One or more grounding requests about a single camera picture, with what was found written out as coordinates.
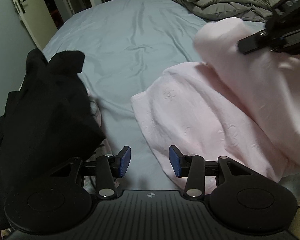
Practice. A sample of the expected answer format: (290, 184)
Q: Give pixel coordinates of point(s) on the light blue bed sheet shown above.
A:
(127, 46)

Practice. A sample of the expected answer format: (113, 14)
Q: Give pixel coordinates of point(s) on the pink lace nightgown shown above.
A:
(246, 107)

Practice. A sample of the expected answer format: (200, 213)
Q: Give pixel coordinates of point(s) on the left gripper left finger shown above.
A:
(108, 168)

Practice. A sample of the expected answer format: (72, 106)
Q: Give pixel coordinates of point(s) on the black garment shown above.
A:
(46, 125)

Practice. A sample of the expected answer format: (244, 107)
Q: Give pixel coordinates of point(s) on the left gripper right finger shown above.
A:
(189, 166)

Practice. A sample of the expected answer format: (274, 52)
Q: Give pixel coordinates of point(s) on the cream room door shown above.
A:
(37, 20)

